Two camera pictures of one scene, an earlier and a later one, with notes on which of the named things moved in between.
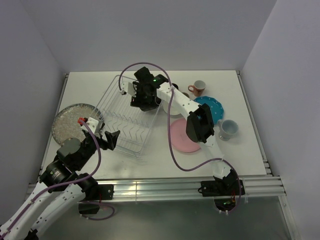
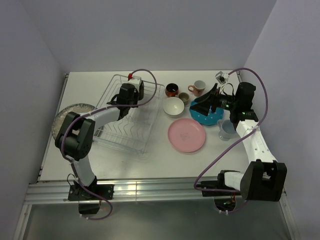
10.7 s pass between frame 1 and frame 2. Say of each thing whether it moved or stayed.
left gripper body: moved
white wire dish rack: stayed
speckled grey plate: stayed
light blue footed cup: stayed
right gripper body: moved
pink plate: stayed
